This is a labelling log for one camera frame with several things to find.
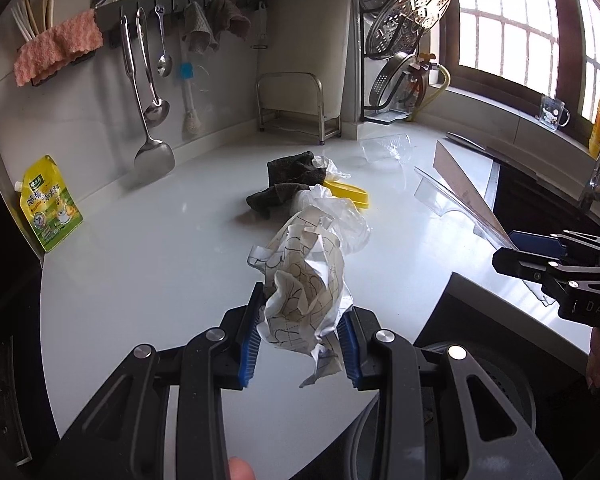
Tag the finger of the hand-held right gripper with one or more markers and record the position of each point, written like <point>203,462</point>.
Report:
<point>520,262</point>
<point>535,244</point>

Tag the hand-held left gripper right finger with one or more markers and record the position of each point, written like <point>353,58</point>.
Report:
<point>349,355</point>

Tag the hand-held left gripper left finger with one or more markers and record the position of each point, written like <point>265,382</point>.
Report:
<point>247,345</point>

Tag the printed paper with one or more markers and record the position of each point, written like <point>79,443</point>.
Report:
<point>305,280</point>

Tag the brown cardboard sheet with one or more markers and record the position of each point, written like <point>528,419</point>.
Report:
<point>460,185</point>

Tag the clear plastic tray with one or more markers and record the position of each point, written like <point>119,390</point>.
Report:
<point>445,195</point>

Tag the dark grey trash bin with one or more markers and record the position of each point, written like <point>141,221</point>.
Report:
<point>490,375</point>

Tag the clear plastic cup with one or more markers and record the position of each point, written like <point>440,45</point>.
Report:
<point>386,147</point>

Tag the person's left hand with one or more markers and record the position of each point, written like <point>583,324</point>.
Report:
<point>241,470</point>

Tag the kitchen sink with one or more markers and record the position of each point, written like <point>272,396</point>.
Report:
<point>540,200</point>

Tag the clear printed mug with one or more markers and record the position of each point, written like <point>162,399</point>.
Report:
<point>554,112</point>

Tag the clear plastic bag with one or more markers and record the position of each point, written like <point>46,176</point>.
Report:
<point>342,220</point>

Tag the yellow plastic lid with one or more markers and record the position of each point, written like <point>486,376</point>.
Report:
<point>347,192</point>

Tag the dark grey sock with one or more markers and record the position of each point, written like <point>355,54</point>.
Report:
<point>285,180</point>

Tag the crumpled clear plastic film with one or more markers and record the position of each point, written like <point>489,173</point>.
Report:
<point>327,166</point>

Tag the clear drip tray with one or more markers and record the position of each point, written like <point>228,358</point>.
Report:
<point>387,116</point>

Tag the metal spatula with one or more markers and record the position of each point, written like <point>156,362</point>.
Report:
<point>152,155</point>

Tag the window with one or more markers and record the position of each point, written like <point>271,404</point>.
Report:
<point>510,20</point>

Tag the small steel rack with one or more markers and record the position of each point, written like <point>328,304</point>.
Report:
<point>300,110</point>

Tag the green yellow pouch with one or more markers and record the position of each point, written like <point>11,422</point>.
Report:
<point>50,205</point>

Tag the metal ladle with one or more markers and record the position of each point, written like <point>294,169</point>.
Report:
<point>155,110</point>

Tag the perforated steel steamer plate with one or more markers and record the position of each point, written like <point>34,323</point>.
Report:
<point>410,17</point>

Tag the metal spoon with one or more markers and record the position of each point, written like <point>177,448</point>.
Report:
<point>164,62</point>

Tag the white cutting board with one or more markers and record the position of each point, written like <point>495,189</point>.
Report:
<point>305,35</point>

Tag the grey knitted cloth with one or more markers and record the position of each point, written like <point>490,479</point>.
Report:
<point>197,30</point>

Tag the white peeler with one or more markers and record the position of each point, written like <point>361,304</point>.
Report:
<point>262,25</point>

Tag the pink cloth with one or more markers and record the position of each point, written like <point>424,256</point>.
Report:
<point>55,47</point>

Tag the metal fork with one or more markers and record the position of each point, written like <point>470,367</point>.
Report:
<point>99,0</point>

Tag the bundle of white chopsticks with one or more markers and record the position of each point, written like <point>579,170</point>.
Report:
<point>35,10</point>

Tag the black wall holder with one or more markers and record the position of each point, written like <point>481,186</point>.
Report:
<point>77,60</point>

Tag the grey hook rail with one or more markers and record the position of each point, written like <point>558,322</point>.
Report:
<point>180,2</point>

